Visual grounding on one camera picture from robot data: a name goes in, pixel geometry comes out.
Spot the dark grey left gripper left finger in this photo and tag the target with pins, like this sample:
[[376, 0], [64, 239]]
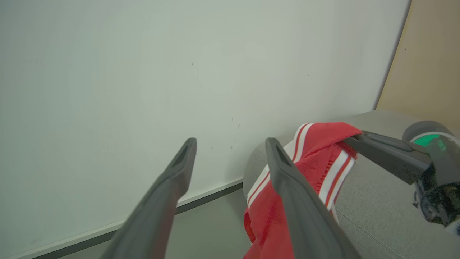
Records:
[[158, 216]]

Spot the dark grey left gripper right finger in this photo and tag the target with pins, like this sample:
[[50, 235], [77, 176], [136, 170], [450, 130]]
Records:
[[305, 223]]

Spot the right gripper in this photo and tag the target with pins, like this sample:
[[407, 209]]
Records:
[[440, 187]]

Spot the red and white garment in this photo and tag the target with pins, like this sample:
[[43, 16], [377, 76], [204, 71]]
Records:
[[316, 158]]

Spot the grey fabric sofa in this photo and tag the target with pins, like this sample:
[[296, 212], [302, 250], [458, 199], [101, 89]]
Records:
[[377, 219]]

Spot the white and black baseboard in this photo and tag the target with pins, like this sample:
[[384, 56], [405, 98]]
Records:
[[208, 193]]

